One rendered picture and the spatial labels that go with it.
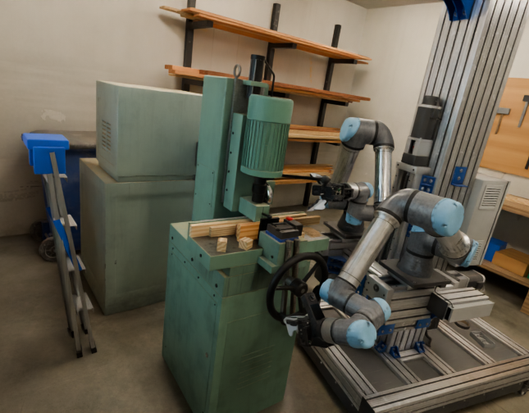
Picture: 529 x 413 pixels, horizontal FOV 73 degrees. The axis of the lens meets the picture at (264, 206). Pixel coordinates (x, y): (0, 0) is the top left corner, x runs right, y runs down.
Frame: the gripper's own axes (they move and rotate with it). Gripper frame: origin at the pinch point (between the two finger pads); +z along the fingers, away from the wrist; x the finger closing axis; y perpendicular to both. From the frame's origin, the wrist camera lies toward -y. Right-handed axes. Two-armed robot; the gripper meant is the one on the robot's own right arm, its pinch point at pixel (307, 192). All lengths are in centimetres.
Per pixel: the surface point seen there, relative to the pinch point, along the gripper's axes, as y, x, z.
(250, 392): -15, 95, 12
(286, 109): -2.5, -31.6, 11.2
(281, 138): -4.8, -20.6, 10.9
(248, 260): -4.0, 26.4, 24.1
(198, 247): -13.1, 21.5, 41.0
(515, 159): -43, -16, -312
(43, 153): -74, -9, 86
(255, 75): -21, -45, 14
